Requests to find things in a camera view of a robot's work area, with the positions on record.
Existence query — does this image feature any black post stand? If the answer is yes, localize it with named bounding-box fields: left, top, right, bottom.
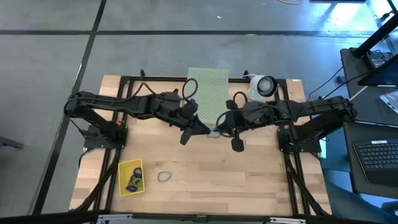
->
left=351, top=12, right=398, bottom=60

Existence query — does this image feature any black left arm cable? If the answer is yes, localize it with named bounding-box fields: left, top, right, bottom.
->
left=182, top=77, right=199, bottom=101

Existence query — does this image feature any white bin black rim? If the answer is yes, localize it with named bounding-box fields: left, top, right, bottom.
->
left=248, top=75, right=279, bottom=103

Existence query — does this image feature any yellow floor cable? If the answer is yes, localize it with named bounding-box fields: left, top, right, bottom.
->
left=276, top=0, right=307, bottom=6

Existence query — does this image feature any black floor cable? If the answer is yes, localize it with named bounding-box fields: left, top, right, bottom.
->
left=307, top=65, right=345, bottom=96

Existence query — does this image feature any grey caster leg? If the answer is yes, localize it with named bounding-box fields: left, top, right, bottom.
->
left=0, top=136, right=25, bottom=151

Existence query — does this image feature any black keyboard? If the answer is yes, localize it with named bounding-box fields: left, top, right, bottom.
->
left=353, top=139, right=398, bottom=187

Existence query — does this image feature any black monitor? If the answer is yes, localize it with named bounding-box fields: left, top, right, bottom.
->
left=357, top=54, right=398, bottom=88

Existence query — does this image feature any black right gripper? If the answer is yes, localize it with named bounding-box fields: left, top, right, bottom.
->
left=219, top=100, right=274, bottom=152

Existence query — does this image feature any yellow plastic basket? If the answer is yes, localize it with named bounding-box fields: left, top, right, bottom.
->
left=118, top=158, right=146, bottom=197

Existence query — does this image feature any black desk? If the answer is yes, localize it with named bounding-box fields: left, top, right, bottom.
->
left=340, top=46, right=398, bottom=200

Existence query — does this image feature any dark blue chair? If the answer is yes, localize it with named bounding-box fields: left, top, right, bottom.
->
left=323, top=180, right=398, bottom=224

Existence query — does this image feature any green perforated metal shelf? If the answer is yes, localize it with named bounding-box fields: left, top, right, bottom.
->
left=186, top=67, right=229, bottom=125

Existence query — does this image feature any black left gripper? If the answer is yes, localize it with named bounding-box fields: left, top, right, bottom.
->
left=155, top=90, right=211, bottom=146

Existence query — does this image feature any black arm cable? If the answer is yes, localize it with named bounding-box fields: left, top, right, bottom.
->
left=215, top=91, right=249, bottom=138
left=182, top=77, right=199, bottom=101

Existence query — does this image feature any silver metal bracket strip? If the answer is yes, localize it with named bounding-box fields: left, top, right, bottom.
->
left=97, top=213, right=134, bottom=222
left=269, top=217, right=307, bottom=224

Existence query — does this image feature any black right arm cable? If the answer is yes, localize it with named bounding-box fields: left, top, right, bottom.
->
left=215, top=91, right=249, bottom=138

